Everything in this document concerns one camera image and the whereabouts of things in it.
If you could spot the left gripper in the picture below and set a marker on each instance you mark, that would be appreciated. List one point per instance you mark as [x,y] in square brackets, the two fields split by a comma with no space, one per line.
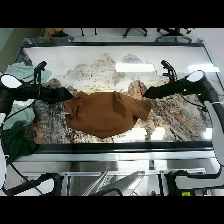
[57,94]

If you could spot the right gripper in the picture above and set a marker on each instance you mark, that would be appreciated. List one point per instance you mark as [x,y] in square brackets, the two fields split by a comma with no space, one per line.
[160,90]

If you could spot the brown T-shirt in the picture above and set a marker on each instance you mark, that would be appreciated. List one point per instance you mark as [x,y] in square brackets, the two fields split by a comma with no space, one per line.
[106,115]

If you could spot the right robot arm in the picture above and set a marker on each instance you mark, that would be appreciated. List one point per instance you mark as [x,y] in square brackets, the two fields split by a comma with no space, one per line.
[214,117]

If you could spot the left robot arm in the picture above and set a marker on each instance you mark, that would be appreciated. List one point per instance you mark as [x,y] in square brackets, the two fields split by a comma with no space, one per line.
[20,91]

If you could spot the pale green garment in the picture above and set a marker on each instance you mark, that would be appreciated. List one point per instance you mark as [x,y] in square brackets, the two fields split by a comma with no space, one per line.
[22,72]
[20,115]

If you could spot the black chair base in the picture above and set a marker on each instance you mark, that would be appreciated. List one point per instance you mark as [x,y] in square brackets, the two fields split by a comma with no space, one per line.
[174,31]
[135,31]

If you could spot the dark green garment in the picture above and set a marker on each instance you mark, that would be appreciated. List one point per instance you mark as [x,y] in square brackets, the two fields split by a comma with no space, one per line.
[16,144]

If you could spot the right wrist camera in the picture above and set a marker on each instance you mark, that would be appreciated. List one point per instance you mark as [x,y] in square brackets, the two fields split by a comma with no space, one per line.
[169,68]

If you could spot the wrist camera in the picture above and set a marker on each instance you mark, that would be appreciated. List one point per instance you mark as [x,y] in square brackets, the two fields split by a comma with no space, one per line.
[38,71]
[169,68]

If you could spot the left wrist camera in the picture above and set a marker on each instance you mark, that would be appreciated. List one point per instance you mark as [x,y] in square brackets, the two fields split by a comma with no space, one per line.
[38,71]

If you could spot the silver frame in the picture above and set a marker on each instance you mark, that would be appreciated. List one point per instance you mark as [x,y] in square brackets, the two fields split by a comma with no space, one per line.
[110,156]

